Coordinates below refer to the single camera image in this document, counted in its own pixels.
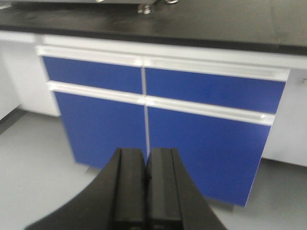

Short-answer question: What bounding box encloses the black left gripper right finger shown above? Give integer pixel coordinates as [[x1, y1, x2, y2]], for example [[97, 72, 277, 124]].
[[146, 148, 226, 230]]

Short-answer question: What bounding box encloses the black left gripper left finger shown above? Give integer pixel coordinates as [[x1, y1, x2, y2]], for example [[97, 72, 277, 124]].
[[26, 148, 146, 230]]

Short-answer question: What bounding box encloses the metal fitting on bench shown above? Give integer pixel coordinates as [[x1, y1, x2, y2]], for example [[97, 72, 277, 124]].
[[138, 4, 152, 15]]

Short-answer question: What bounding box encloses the blue and white lab cabinet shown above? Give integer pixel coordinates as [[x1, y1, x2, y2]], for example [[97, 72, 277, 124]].
[[0, 31, 307, 206]]

